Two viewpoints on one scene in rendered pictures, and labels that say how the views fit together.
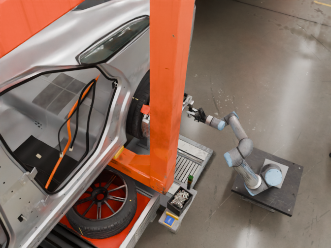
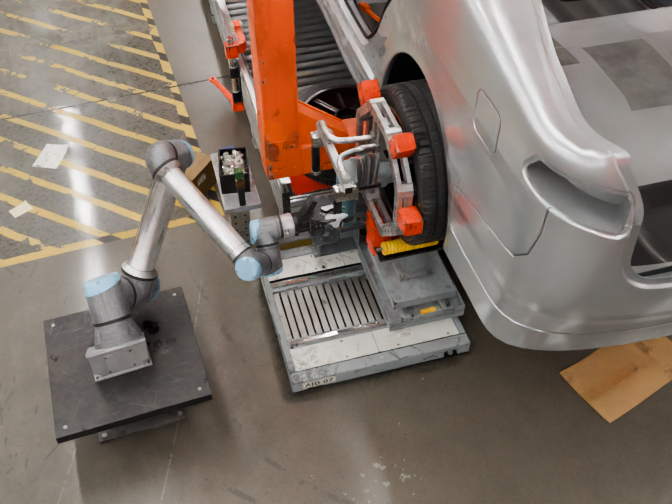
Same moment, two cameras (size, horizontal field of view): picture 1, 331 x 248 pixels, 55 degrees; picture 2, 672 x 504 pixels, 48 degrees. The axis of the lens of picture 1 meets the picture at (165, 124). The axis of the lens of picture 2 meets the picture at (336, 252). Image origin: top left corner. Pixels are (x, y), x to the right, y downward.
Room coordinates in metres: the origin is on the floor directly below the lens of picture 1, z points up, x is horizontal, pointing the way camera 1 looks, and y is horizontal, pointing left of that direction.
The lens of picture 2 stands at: (3.61, -1.70, 2.86)
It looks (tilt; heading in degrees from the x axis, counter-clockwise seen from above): 46 degrees down; 137
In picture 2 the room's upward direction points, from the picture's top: straight up
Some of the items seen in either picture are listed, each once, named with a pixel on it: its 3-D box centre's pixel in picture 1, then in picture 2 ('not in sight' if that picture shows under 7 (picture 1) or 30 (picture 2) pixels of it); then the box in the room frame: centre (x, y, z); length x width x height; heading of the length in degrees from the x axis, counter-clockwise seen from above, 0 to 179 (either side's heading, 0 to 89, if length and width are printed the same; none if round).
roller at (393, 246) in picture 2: not in sight; (409, 243); (2.14, 0.09, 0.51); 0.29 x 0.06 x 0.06; 63
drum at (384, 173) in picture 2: not in sight; (365, 172); (1.96, -0.01, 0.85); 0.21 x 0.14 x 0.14; 63
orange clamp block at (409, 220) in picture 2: not in sight; (409, 221); (2.28, -0.08, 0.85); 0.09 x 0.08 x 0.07; 153
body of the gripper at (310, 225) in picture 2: (201, 117); (308, 222); (1.98, -0.34, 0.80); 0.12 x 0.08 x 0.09; 63
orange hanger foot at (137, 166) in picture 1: (129, 158); (349, 126); (1.54, 0.30, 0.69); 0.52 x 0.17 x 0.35; 63
